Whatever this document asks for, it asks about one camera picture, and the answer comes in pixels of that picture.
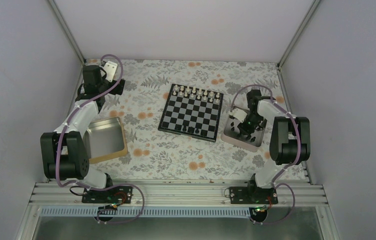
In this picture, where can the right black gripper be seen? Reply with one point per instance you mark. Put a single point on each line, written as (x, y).
(248, 131)

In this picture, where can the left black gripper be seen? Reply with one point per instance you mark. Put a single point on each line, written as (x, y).
(119, 91)

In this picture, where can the silver tin with black pieces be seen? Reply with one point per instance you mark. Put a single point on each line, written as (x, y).
(230, 135)

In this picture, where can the black chess queen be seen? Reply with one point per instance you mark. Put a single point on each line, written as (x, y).
(191, 130)

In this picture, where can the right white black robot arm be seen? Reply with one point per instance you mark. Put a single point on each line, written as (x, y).
(289, 143)

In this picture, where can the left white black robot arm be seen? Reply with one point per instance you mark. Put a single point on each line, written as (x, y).
(65, 157)

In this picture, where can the black grey chess board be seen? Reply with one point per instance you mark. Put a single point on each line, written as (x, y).
(195, 107)

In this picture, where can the empty gold silver tin lid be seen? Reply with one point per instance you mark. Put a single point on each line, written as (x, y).
(105, 140)

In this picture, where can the floral patterned table mat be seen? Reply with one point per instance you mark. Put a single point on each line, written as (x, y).
(153, 154)

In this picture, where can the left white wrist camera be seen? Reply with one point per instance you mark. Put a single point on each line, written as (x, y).
(110, 68)

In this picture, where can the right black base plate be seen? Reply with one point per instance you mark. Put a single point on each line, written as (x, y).
(254, 196)

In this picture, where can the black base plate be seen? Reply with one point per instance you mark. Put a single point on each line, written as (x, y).
(254, 196)
(115, 196)

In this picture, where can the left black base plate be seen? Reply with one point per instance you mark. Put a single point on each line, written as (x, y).
(115, 196)

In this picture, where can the aluminium rail frame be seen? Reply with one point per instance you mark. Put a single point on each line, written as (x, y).
(182, 194)

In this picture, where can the grey slotted cable duct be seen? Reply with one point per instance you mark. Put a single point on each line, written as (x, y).
(148, 211)

